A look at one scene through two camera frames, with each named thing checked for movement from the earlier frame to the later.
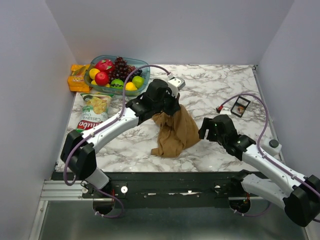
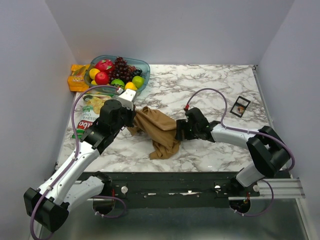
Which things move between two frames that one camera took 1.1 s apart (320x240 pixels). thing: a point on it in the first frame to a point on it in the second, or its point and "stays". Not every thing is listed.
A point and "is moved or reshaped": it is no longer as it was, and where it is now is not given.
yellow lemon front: [130, 86] stays
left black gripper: [175, 103] to [132, 114]
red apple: [101, 78] stays
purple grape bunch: [123, 70] stays
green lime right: [139, 81] stays
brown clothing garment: [175, 132] is moved or reshaped
